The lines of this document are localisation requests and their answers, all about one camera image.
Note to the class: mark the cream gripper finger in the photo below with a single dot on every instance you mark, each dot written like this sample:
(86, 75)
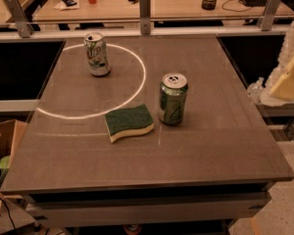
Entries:
(284, 87)
(287, 50)

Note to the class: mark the green soda can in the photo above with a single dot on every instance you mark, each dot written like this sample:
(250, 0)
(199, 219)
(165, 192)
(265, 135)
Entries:
(173, 93)

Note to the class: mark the green yellow sponge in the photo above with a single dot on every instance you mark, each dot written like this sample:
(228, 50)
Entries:
(128, 122)

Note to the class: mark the white 7up can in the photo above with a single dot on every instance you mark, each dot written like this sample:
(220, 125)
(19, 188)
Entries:
(96, 53)

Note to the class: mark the clear plastic bottle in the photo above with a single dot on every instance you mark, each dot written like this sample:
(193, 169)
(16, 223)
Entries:
(255, 89)

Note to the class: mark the wooden back desk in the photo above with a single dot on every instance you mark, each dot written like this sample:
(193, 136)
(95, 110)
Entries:
(123, 10)

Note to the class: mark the cardboard box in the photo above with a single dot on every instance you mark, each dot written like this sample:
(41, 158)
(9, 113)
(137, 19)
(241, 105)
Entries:
(11, 135)

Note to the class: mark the right metal bracket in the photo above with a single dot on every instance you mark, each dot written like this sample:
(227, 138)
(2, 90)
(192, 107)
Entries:
(265, 22)

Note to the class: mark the metal bracket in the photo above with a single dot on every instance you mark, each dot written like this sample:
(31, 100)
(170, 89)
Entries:
(265, 22)
(23, 26)
(145, 16)

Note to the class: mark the middle metal bracket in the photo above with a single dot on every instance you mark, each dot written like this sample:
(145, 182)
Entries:
(145, 16)

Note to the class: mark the left metal bracket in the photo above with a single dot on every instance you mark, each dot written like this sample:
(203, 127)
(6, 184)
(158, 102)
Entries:
(23, 26)

